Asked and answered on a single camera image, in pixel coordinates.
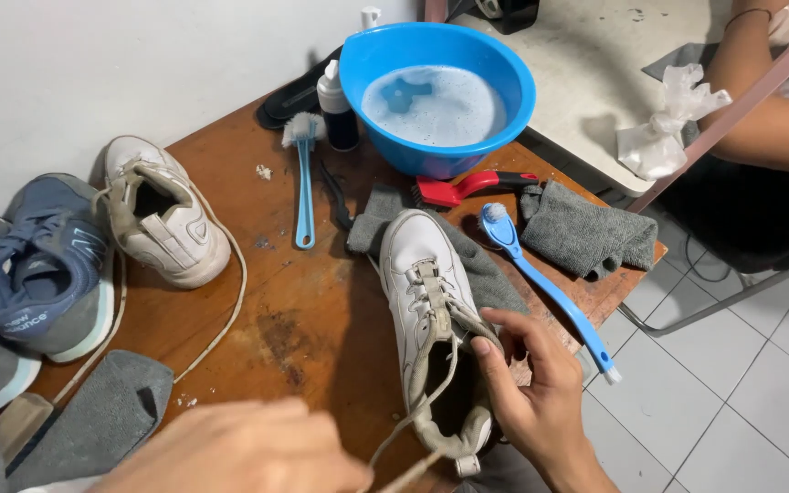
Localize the white table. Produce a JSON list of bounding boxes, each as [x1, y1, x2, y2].
[[449, 0, 739, 200]]

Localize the soapy water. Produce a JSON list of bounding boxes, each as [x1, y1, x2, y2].
[[361, 64, 508, 149]]

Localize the red brush with black handle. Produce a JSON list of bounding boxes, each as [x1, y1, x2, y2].
[[413, 170, 541, 209]]

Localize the white leather sneaker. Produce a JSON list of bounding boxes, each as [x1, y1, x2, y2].
[[378, 208, 506, 479], [92, 135, 232, 290]]

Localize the light blue white-bristle brush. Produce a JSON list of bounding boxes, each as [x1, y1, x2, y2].
[[280, 111, 327, 251]]

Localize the person's grey trousers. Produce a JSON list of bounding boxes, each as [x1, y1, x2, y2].
[[455, 444, 554, 493]]

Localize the thin dark cable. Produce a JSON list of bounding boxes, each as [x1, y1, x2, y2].
[[681, 233, 734, 284]]

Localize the white and black bottle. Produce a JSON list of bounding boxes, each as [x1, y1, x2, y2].
[[316, 59, 361, 153]]

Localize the loose beige shoelace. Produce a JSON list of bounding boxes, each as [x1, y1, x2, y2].
[[51, 184, 249, 406]]

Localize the clear plastic bag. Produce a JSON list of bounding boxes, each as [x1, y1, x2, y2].
[[615, 63, 734, 183]]

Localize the person's right hand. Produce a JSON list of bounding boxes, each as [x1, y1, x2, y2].
[[470, 307, 619, 483]]

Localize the person's left hand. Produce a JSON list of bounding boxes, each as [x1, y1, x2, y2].
[[89, 396, 375, 493]]

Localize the metal frame chair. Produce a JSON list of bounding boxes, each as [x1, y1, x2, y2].
[[615, 12, 789, 338]]

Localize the black sandal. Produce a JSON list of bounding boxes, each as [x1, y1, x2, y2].
[[255, 44, 345, 131]]

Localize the beige shoelace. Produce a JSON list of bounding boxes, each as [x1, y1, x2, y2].
[[51, 184, 249, 406], [360, 301, 505, 493]]

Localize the black object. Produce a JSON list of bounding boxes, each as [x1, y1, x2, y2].
[[471, 0, 542, 36]]

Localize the grey cloth on white table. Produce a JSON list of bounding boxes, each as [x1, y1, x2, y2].
[[641, 42, 712, 84]]

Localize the long blue handled brush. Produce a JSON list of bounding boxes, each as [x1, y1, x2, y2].
[[478, 202, 623, 386]]

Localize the small black brush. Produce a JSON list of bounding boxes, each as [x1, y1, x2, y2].
[[318, 160, 356, 232]]

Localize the thin dark bracelet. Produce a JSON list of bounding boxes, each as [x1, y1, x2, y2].
[[723, 7, 774, 32]]

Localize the blue plastic basin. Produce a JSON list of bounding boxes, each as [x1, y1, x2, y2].
[[337, 21, 538, 181]]

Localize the beige wooden block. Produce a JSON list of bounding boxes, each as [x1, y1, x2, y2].
[[0, 392, 55, 468]]

